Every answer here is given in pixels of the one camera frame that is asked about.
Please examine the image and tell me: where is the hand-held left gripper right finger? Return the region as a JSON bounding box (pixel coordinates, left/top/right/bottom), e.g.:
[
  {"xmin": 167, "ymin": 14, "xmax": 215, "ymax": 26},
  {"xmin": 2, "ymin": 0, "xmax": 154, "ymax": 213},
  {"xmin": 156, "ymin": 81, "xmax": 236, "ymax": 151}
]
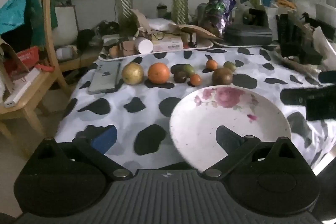
[{"xmin": 202, "ymin": 125, "xmax": 305, "ymax": 180}]

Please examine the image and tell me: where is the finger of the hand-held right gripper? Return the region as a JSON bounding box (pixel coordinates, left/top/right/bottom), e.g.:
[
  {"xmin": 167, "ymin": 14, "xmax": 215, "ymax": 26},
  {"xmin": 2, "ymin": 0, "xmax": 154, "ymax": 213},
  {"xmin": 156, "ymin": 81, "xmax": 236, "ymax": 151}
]
[
  {"xmin": 280, "ymin": 87, "xmax": 320, "ymax": 107},
  {"xmin": 318, "ymin": 70, "xmax": 336, "ymax": 84}
]

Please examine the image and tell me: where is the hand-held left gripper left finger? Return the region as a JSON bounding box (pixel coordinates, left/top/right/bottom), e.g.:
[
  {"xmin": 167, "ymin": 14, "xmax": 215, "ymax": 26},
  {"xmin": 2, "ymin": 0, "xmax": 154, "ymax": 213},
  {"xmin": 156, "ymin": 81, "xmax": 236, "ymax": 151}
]
[{"xmin": 34, "ymin": 124, "xmax": 132, "ymax": 181}]

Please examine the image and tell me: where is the white floral plate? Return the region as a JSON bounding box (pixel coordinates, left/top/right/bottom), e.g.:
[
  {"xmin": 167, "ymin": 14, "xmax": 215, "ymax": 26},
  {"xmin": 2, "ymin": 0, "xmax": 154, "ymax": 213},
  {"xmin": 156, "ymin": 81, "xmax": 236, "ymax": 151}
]
[{"xmin": 169, "ymin": 85, "xmax": 292, "ymax": 172}]

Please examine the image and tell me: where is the large brown round fruit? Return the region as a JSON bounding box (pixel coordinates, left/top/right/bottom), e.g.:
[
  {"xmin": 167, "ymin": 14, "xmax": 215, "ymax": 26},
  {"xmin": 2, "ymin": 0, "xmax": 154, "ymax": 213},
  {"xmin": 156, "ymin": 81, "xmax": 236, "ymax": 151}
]
[{"xmin": 211, "ymin": 68, "xmax": 234, "ymax": 86}]

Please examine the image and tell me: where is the yellow pear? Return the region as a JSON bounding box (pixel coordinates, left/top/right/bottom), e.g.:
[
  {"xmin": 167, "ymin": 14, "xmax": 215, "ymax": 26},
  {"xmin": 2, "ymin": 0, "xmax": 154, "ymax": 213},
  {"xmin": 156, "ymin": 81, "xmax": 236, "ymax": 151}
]
[{"xmin": 121, "ymin": 62, "xmax": 145, "ymax": 85}]

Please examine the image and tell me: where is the green round fruit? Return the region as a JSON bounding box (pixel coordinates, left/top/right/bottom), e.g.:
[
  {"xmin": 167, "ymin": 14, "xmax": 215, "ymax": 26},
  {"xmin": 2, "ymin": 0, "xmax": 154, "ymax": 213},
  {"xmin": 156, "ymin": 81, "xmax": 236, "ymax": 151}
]
[{"xmin": 223, "ymin": 61, "xmax": 236, "ymax": 73}]

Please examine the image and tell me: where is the dark purple passion fruit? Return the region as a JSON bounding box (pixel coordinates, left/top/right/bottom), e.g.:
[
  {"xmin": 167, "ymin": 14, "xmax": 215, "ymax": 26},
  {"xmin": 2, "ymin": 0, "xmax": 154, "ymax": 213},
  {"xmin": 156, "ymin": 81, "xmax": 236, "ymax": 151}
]
[{"xmin": 173, "ymin": 71, "xmax": 188, "ymax": 84}]

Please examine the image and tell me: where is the green oval fruit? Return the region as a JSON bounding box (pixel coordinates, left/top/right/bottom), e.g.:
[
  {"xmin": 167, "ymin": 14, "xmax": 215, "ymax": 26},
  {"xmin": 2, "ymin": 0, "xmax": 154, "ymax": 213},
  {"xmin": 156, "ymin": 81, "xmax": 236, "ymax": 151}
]
[{"xmin": 183, "ymin": 64, "xmax": 196, "ymax": 77}]

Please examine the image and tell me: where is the large orange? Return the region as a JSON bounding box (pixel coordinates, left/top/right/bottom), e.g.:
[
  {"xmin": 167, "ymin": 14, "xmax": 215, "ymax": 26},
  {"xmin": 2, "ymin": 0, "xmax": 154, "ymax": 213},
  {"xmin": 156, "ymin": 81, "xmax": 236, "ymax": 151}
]
[{"xmin": 147, "ymin": 63, "xmax": 171, "ymax": 84}]

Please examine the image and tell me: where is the cow print tablecloth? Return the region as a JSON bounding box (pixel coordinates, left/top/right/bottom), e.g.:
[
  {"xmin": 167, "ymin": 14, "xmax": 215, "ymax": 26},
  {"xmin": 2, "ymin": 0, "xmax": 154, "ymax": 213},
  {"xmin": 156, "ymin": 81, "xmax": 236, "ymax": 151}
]
[{"xmin": 54, "ymin": 47, "xmax": 336, "ymax": 174}]

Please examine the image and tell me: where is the black desk organizer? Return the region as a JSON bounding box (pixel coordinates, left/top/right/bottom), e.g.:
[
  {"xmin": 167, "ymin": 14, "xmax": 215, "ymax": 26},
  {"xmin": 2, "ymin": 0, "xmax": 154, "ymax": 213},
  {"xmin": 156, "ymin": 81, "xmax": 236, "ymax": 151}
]
[{"xmin": 277, "ymin": 13, "xmax": 323, "ymax": 65}]

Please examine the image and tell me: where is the grey flat box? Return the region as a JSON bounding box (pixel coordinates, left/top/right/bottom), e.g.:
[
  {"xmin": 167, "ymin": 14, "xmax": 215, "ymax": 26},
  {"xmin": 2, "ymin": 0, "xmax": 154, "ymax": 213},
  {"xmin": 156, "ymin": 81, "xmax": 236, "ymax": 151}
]
[{"xmin": 88, "ymin": 62, "xmax": 122, "ymax": 95}]

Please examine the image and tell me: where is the white plastic container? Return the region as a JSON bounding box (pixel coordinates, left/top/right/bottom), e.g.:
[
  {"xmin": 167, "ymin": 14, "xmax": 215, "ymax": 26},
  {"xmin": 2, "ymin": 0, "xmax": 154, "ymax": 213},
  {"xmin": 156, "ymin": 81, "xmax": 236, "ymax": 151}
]
[{"xmin": 315, "ymin": 3, "xmax": 336, "ymax": 20}]

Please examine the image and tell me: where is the black zip case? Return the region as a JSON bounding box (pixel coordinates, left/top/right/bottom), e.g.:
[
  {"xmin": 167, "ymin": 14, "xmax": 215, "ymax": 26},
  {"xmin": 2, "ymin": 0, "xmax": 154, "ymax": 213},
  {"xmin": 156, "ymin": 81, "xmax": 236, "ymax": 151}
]
[{"xmin": 224, "ymin": 24, "xmax": 273, "ymax": 46}]

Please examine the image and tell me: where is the wooden chair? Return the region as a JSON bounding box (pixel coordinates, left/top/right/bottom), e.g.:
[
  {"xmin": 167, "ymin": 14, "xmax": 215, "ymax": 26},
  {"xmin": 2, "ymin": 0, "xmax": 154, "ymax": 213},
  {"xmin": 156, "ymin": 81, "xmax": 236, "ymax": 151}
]
[{"xmin": 0, "ymin": 0, "xmax": 72, "ymax": 159}]

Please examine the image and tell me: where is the small brown cardboard box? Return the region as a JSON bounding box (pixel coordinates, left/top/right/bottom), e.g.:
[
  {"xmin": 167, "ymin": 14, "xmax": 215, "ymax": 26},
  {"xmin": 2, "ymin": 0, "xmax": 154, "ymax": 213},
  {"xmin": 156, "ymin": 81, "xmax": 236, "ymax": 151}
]
[{"xmin": 119, "ymin": 40, "xmax": 137, "ymax": 56}]

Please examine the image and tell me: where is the long white box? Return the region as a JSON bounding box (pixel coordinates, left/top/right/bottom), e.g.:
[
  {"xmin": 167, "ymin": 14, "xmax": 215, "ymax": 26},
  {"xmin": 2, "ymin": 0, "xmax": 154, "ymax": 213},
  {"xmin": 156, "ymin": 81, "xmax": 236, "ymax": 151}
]
[{"xmin": 4, "ymin": 68, "xmax": 42, "ymax": 108}]

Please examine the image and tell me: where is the white cylinder container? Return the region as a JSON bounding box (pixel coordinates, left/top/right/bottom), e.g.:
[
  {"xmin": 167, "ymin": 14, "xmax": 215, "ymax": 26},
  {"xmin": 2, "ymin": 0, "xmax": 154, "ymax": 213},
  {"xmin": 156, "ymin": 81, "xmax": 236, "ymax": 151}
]
[{"xmin": 134, "ymin": 37, "xmax": 154, "ymax": 54}]

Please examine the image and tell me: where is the black round object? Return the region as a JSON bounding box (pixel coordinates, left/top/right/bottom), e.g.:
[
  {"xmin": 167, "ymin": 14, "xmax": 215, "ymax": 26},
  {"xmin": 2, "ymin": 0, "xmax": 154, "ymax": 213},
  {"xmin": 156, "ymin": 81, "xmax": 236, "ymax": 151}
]
[{"xmin": 77, "ymin": 29, "xmax": 95, "ymax": 51}]

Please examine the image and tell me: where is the white barcode box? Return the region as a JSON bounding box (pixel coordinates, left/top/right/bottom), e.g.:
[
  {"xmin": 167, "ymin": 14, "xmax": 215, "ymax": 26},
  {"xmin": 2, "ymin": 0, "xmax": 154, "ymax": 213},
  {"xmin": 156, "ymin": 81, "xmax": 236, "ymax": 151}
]
[{"xmin": 151, "ymin": 36, "xmax": 184, "ymax": 52}]

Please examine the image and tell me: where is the brown cardboard sheet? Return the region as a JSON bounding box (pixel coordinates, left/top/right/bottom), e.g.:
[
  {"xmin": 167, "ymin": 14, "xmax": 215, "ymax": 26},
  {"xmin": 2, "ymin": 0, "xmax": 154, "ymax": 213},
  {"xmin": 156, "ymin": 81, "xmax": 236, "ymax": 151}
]
[{"xmin": 171, "ymin": 24, "xmax": 219, "ymax": 39}]

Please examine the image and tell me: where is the red packet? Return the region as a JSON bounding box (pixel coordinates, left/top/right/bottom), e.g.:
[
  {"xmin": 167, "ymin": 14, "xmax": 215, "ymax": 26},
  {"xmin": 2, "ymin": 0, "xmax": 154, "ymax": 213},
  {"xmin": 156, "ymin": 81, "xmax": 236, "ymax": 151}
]
[{"xmin": 4, "ymin": 46, "xmax": 40, "ymax": 75}]

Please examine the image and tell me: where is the purple foil bag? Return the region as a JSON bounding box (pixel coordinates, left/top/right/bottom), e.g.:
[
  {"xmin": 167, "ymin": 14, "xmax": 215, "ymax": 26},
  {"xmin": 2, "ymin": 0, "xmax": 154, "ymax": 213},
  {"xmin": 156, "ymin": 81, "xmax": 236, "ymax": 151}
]
[{"xmin": 205, "ymin": 0, "xmax": 237, "ymax": 37}]

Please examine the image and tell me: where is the white bucket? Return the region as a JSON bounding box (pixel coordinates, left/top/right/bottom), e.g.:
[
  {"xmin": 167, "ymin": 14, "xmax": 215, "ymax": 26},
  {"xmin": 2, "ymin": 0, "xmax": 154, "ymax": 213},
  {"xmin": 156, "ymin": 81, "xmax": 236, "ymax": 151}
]
[{"xmin": 52, "ymin": 6, "xmax": 79, "ymax": 46}]

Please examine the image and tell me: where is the brown paper bag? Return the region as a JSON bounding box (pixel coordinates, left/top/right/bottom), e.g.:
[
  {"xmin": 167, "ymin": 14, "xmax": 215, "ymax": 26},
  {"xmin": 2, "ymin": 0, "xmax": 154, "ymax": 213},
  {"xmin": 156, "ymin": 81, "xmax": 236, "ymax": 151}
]
[{"xmin": 131, "ymin": 9, "xmax": 153, "ymax": 37}]

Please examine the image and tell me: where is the teal plastic bag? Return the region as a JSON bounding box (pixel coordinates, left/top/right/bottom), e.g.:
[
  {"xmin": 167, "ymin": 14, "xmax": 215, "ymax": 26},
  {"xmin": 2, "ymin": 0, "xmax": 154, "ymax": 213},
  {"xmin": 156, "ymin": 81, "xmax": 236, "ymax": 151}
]
[{"xmin": 0, "ymin": 0, "xmax": 58, "ymax": 47}]

